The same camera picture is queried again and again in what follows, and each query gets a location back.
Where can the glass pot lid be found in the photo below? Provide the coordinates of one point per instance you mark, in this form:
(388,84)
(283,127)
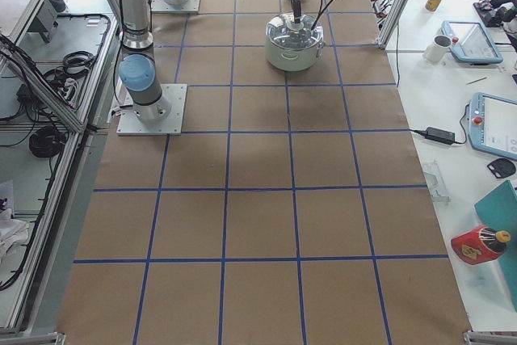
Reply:
(283,32)

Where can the pale green electric pot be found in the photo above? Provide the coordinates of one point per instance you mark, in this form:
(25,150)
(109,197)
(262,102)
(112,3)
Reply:
(291,60)

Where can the yellow drink can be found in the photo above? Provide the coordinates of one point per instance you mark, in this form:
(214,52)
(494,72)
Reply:
(432,5)

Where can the white mug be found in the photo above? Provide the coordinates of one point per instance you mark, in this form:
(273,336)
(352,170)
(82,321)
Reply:
(437,48)

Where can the far teach pendant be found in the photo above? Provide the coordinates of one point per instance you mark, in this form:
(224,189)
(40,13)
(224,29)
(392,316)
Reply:
(473,45)

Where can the teach pendant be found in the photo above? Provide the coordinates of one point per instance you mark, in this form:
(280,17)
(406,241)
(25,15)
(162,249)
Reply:
(492,125)
(473,45)

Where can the black power adapter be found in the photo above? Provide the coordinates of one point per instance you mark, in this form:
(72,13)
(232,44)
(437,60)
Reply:
(439,135)

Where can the clear plastic holder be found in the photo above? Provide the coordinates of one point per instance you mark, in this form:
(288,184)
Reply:
(435,183)

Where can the near teach pendant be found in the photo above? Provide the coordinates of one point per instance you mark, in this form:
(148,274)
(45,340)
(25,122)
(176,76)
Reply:
(492,125)

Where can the black mouse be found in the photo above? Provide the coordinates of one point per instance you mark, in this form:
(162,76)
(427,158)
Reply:
(501,168)

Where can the aluminium frame post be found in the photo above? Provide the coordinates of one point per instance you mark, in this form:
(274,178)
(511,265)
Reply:
(400,1)

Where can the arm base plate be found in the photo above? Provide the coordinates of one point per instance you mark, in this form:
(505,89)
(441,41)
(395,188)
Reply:
(175,6)
(161,119)

